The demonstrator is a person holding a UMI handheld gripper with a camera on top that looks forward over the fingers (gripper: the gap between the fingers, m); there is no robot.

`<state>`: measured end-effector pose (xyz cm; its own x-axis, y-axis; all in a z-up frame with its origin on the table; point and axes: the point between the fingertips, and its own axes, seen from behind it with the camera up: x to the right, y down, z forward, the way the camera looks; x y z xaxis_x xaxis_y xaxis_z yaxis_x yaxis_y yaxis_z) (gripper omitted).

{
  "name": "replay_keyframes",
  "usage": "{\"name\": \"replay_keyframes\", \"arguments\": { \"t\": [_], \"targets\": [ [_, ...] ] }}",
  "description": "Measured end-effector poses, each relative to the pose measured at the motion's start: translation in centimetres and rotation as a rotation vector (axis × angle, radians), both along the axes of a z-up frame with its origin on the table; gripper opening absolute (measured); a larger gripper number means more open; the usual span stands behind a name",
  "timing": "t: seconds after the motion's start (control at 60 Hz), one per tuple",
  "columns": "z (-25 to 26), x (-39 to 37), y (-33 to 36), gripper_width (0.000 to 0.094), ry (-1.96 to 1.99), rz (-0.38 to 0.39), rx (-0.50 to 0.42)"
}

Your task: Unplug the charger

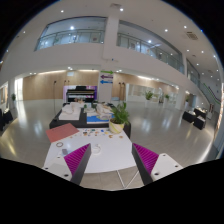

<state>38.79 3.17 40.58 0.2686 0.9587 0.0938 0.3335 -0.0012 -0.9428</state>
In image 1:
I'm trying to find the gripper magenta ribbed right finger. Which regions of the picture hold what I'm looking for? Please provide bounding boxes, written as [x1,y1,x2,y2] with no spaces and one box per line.
[131,142,184,186]

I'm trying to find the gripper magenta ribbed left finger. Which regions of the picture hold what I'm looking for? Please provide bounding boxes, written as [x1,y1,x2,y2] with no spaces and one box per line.
[42,143,92,186]

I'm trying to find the white charger with cable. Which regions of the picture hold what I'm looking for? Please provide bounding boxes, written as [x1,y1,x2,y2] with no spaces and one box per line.
[91,144,101,155]

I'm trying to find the white rectangular table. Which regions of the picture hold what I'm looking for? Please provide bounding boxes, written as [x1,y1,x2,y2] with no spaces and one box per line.
[44,128,136,173]

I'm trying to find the red paper sheet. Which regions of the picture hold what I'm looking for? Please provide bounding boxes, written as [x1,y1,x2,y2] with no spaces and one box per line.
[46,123,79,143]

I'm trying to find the blue board on platform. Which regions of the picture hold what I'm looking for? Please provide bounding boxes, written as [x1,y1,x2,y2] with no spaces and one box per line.
[87,114,111,124]

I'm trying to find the black display platform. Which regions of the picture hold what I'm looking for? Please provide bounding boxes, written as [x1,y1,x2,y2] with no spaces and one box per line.
[49,102,132,138]

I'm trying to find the white architectural model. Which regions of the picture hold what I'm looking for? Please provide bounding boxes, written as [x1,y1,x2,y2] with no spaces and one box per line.
[59,104,81,120]

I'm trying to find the potted green plant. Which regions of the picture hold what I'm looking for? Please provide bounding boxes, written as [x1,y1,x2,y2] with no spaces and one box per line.
[109,102,129,134]

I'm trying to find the distant potted plant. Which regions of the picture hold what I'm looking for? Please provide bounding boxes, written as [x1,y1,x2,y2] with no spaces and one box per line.
[145,90,154,101]

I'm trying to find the black display stand right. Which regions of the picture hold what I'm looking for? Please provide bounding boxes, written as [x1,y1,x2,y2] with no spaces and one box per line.
[182,108,206,130]

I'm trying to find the black upright piano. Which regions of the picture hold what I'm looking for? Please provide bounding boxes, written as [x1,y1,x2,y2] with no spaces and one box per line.
[66,86,95,102]

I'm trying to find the coloured direction signs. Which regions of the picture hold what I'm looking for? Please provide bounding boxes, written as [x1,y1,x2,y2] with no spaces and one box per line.
[100,70,113,84]

